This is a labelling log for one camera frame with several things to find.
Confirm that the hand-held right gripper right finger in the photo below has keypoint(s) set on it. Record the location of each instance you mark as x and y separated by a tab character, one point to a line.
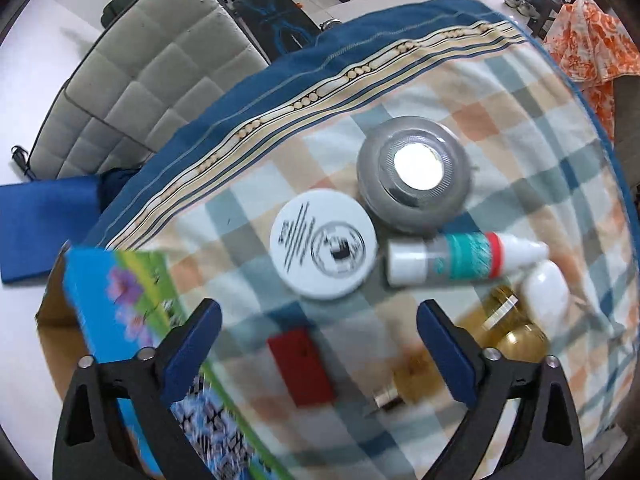
446	352

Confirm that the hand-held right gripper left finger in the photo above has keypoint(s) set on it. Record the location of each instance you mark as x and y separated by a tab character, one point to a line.
192	345

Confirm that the amber glass bottle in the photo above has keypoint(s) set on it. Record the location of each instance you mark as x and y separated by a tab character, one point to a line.
415	372

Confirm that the gold round jar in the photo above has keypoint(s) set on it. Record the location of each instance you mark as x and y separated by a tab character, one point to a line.
522	344

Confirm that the cardboard box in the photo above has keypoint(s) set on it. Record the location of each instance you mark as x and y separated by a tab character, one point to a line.
130	290

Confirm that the white spray bottle teal label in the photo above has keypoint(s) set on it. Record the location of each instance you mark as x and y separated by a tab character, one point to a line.
450	259

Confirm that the white round cream jar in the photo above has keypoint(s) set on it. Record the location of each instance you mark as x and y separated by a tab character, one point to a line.
322	245

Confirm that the grey jar with silver lid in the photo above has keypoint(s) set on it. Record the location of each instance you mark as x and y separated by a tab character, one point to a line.
414	172

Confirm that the small red box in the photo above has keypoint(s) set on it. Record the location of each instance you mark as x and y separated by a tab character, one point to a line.
301	367

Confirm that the blue mat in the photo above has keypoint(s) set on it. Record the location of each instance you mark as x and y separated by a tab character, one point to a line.
42	227

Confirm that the grey quilted mattress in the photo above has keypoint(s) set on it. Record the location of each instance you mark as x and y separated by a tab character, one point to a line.
150	75

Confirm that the orange floral cloth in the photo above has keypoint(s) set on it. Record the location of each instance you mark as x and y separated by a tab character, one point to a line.
585	45

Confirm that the black exercise bench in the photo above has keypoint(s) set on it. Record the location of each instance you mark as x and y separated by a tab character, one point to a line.
275	17

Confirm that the metal bowl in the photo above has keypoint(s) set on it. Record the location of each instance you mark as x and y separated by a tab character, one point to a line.
512	1
527	6

